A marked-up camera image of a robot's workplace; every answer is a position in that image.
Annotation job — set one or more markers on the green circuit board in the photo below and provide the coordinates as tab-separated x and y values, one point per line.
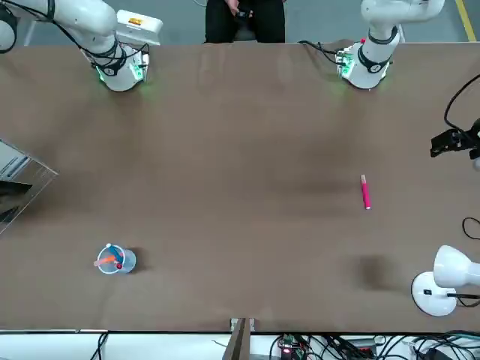
288	345

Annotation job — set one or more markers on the black handheld device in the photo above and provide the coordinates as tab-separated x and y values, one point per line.
243	15

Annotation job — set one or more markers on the white desk lamp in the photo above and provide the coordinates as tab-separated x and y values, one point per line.
450	266

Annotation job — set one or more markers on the clear plastic pen cup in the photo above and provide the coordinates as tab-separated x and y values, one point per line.
129	262

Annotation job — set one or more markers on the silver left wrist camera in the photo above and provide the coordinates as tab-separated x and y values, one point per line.
476	161

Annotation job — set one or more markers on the black power strip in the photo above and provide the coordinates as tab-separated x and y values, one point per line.
358	345

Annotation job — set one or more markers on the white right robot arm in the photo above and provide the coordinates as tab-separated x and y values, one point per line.
112	75

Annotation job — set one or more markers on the white control box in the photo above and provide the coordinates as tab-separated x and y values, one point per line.
144	26

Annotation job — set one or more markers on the orange pen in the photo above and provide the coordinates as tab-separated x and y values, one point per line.
107	260

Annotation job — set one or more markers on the blue pen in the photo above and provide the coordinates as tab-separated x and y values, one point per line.
118	255

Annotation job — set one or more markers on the brown table divider beam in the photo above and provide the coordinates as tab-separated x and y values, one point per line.
240	341

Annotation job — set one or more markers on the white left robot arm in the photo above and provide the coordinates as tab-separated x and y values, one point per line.
369	69

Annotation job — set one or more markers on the person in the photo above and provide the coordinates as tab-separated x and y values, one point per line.
225	26

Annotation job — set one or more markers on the white book with blue print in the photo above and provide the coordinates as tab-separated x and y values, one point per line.
9	161

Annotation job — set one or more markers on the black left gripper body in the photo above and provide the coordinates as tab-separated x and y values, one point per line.
475	135

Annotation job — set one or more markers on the pink marker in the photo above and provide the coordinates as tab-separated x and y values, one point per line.
365	193

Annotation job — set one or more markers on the clear acrylic storage rack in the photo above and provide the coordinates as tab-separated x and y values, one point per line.
41	176

